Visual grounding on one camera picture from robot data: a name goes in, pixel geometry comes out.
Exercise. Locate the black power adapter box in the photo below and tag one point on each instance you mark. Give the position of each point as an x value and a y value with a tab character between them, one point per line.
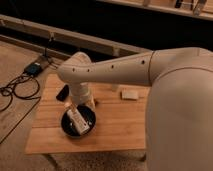
33	69

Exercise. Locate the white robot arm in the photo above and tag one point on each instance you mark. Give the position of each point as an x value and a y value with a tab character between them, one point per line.
179	111

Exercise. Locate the long wooden beam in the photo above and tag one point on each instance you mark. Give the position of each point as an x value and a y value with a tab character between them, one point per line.
71	38

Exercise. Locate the black bowl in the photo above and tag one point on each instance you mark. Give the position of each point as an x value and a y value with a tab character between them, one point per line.
69	128

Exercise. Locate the white bottle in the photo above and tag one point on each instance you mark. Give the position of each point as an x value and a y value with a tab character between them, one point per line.
80	124

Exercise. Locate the wooden table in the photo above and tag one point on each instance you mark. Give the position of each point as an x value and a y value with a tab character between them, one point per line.
120	124

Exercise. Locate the black eraser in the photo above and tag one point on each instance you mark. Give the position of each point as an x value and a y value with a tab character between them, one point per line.
63	94

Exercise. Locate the white sponge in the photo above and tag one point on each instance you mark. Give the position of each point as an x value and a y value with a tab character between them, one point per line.
129	94

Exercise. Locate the brown handled tool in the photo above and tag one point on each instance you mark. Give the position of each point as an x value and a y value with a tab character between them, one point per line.
96	102

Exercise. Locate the translucent plastic cup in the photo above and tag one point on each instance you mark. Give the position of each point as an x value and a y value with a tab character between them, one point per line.
114	87

